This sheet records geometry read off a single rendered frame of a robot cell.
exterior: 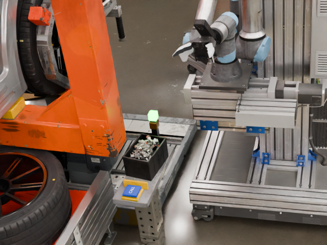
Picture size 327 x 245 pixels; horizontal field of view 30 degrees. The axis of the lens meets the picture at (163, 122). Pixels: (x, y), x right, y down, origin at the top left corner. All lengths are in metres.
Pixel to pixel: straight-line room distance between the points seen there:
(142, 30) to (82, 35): 2.70
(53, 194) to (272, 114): 1.05
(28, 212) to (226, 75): 1.08
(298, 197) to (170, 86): 1.68
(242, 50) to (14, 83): 1.12
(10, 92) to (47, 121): 0.23
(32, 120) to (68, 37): 0.57
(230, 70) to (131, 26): 2.67
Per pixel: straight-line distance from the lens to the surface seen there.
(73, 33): 2.63
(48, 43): 3.14
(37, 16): 3.09
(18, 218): 2.77
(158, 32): 5.22
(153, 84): 4.48
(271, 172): 3.25
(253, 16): 2.65
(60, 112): 2.93
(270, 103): 2.81
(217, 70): 2.82
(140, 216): 3.03
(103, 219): 3.11
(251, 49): 2.70
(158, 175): 2.90
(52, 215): 2.86
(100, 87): 2.71
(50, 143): 3.05
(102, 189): 3.04
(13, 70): 3.05
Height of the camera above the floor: 2.28
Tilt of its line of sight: 34 degrees down
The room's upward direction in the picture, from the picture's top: 8 degrees counter-clockwise
